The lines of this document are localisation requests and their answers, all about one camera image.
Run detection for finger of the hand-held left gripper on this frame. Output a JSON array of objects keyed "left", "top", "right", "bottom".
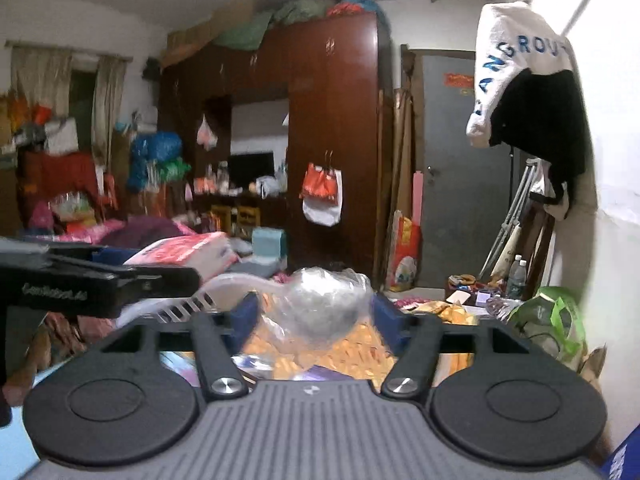
[
  {"left": 107, "top": 266, "right": 202, "bottom": 317},
  {"left": 0, "top": 239, "right": 133, "bottom": 272}
]

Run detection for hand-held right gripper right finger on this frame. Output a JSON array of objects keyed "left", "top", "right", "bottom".
[{"left": 372, "top": 292, "right": 536, "bottom": 403}]

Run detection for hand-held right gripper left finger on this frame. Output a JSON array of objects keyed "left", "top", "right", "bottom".
[{"left": 95, "top": 295, "right": 258, "bottom": 403}]

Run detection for pink red box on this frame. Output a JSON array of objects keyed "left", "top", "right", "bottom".
[{"left": 125, "top": 232, "right": 239, "bottom": 281}]

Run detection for white plastic basket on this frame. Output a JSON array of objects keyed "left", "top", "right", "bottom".
[{"left": 115, "top": 272, "right": 271, "bottom": 325}]

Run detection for clear plastic bag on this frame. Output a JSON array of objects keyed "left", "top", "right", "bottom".
[{"left": 260, "top": 267, "right": 374, "bottom": 350}]

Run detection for yellow patterned cloth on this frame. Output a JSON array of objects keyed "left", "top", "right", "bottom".
[{"left": 245, "top": 300, "right": 476, "bottom": 382}]

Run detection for orange printed sack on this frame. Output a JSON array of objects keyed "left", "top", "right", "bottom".
[{"left": 387, "top": 210, "right": 423, "bottom": 293}]

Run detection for yellow stool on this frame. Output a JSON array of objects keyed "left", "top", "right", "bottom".
[
  {"left": 236, "top": 205, "right": 261, "bottom": 233},
  {"left": 211, "top": 205, "right": 232, "bottom": 235}
]

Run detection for teal box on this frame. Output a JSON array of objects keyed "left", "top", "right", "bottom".
[{"left": 251, "top": 227, "right": 287, "bottom": 259}]

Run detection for blue plastic bag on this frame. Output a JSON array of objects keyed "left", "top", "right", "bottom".
[{"left": 127, "top": 132, "right": 184, "bottom": 191}]

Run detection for pink tube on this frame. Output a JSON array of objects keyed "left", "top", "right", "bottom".
[{"left": 412, "top": 171, "right": 425, "bottom": 261}]

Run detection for plastic water bottle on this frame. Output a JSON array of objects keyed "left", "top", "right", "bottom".
[{"left": 506, "top": 255, "right": 529, "bottom": 301}]

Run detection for wooden planks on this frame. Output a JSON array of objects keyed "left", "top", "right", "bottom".
[{"left": 392, "top": 87, "right": 417, "bottom": 291}]

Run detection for black television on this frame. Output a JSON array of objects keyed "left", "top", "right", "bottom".
[{"left": 227, "top": 152, "right": 276, "bottom": 188}]

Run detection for orange and white plastic bag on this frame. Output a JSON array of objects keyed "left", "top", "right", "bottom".
[{"left": 299, "top": 162, "right": 344, "bottom": 227}]

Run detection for small pink white plastic bag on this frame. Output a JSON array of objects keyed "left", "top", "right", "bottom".
[{"left": 196, "top": 115, "right": 219, "bottom": 151}]

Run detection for grey metal door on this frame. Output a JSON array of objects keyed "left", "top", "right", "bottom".
[{"left": 420, "top": 50, "right": 531, "bottom": 288}]

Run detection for green bag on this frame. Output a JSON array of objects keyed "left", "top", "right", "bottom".
[{"left": 507, "top": 286, "right": 587, "bottom": 367}]

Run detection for metal crutches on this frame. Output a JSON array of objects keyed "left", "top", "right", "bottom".
[{"left": 480, "top": 157, "right": 547, "bottom": 281}]

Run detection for beige curtains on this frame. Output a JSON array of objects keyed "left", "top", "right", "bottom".
[{"left": 10, "top": 45, "right": 127, "bottom": 161}]

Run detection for brown wooden wardrobe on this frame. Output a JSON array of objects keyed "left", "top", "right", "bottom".
[{"left": 160, "top": 10, "right": 394, "bottom": 281}]

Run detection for white and black hanging jacket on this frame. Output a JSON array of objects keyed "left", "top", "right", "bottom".
[{"left": 466, "top": 2, "right": 592, "bottom": 221}]

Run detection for blue shopping bag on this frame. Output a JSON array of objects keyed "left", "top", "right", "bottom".
[{"left": 600, "top": 430, "right": 640, "bottom": 480}]

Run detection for green bedding bundle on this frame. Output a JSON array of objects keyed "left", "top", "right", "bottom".
[{"left": 215, "top": 0, "right": 341, "bottom": 51}]

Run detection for red blue bag on wardrobe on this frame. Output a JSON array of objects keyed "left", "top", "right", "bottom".
[{"left": 327, "top": 0, "right": 382, "bottom": 19}]

